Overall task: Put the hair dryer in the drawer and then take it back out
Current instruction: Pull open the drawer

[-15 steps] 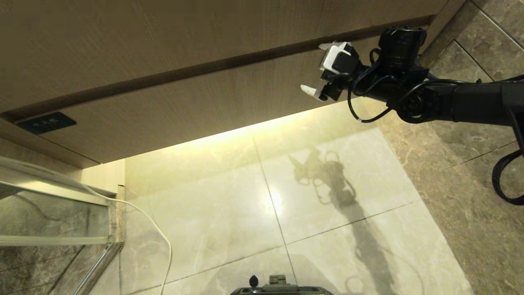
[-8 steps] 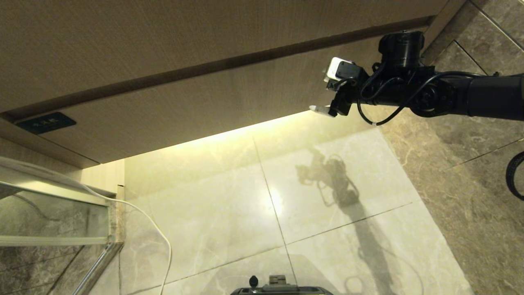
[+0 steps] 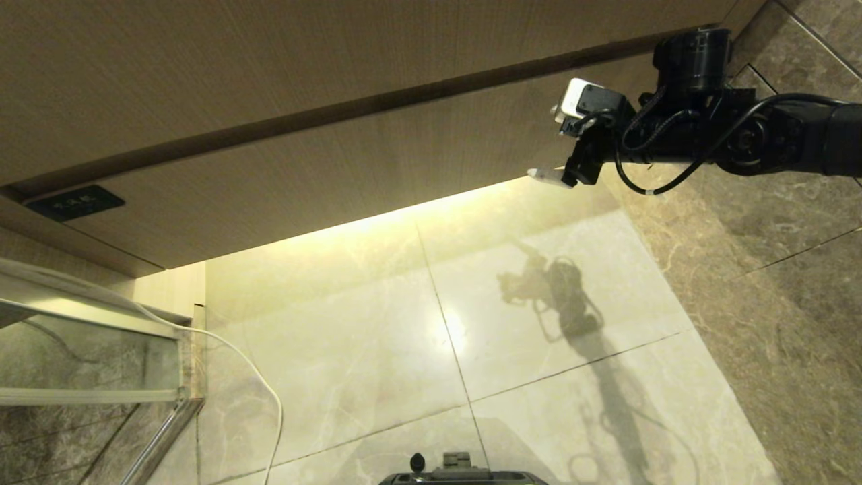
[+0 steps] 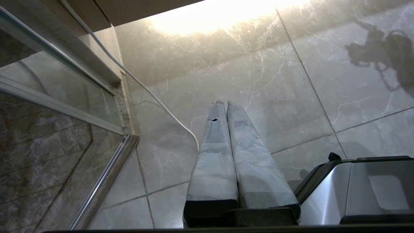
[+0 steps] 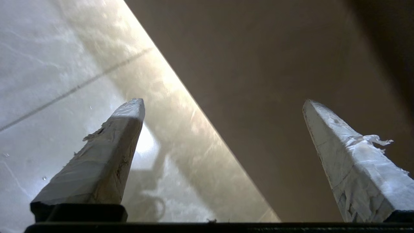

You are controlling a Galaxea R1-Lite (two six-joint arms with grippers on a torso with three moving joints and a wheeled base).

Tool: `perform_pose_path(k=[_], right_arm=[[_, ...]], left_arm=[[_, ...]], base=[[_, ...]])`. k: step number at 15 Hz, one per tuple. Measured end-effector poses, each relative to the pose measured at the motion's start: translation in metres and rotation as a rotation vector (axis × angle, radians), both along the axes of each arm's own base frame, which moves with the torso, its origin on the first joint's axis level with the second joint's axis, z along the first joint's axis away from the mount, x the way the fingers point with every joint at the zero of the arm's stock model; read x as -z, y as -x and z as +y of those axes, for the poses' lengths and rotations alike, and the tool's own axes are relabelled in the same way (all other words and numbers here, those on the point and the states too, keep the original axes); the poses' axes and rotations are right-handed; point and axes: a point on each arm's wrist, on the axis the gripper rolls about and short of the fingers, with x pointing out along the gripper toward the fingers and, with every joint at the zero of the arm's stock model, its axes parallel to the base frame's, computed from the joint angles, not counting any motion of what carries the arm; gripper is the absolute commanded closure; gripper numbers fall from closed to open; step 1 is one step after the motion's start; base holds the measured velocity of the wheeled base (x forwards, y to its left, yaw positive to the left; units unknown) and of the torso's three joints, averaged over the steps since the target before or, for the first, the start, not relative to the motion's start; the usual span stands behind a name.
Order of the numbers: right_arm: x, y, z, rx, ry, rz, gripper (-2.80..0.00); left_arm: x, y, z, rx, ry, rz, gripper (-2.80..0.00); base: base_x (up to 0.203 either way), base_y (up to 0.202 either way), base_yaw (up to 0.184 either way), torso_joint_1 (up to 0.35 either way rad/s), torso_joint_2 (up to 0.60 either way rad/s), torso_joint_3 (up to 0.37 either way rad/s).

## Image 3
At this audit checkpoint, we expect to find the white cable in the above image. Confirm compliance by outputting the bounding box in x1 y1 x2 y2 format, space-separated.
0 259 284 485

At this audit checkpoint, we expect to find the wooden cabinet panel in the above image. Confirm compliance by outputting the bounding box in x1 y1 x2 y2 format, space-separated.
0 0 768 187

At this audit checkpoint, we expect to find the metal bar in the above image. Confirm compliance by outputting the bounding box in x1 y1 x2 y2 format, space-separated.
120 397 205 485

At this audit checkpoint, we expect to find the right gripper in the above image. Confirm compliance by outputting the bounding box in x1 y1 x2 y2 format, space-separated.
527 101 702 189

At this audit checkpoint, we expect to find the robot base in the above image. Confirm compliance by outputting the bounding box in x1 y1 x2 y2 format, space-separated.
378 452 548 485

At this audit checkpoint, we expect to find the black cable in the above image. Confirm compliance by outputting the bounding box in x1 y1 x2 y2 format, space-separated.
614 93 847 197

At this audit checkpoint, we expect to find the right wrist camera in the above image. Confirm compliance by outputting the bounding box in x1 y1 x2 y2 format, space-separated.
553 77 638 139

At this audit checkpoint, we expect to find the glass panel with metal frame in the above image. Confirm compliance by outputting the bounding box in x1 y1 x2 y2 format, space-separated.
0 257 207 485

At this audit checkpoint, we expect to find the black label plate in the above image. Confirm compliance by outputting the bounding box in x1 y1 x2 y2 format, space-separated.
26 185 126 222

